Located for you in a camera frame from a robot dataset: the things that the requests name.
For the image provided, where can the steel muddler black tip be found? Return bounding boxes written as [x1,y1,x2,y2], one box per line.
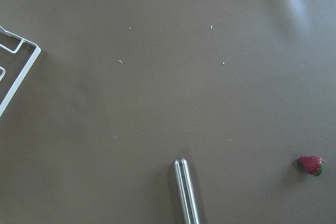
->
[173,157,201,224]

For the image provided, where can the red strawberry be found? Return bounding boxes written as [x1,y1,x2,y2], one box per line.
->
[299,156,325,177]

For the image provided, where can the white wire cup rack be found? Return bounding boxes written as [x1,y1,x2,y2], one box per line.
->
[1,27,41,114]

